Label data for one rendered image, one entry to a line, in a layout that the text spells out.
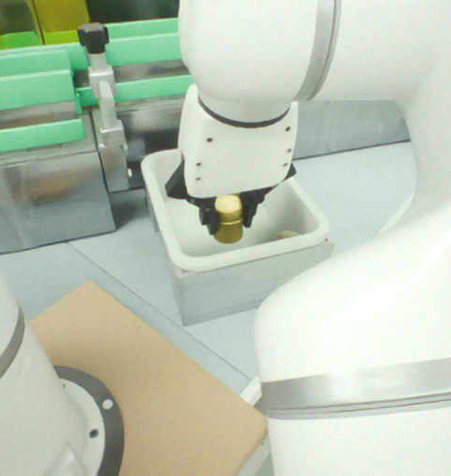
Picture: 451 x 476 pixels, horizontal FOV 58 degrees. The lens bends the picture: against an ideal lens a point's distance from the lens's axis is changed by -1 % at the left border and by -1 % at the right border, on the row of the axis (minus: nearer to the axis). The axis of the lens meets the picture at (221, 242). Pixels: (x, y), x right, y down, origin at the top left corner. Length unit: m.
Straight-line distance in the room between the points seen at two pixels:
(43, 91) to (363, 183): 0.48
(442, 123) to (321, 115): 0.49
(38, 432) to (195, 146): 0.23
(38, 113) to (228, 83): 0.34
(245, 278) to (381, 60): 0.27
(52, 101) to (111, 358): 0.28
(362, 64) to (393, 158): 0.58
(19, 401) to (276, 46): 0.22
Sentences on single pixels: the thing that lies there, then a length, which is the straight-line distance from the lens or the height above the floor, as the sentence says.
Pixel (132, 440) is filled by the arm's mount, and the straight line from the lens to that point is 0.38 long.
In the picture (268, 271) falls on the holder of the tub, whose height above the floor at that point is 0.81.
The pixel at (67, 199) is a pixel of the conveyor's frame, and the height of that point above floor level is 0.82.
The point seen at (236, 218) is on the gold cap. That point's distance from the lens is 0.44.
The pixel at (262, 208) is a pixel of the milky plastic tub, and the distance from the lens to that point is 0.57.
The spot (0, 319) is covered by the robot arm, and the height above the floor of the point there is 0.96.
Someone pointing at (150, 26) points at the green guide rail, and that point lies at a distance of 0.66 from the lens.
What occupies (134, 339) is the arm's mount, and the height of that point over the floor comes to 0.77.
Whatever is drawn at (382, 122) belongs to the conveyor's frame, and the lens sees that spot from 0.78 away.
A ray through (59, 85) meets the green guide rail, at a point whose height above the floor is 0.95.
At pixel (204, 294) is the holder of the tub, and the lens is 0.42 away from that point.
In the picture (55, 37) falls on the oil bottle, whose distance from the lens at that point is 0.59.
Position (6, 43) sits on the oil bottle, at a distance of 0.60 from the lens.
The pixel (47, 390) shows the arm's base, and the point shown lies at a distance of 0.29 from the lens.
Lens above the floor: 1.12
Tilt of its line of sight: 42 degrees down
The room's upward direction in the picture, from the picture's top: straight up
